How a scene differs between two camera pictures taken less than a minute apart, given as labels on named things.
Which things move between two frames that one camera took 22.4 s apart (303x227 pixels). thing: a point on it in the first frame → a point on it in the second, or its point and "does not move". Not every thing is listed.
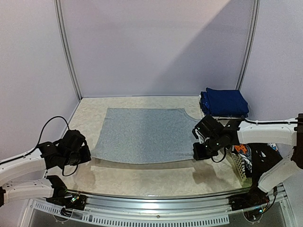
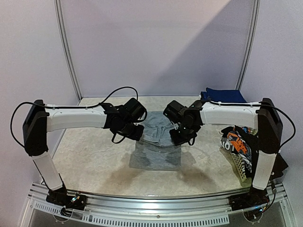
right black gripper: (199, 152) → (181, 137)
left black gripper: (86, 157) → (137, 136)
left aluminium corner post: (65, 47) does not move
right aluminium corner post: (254, 22) does not move
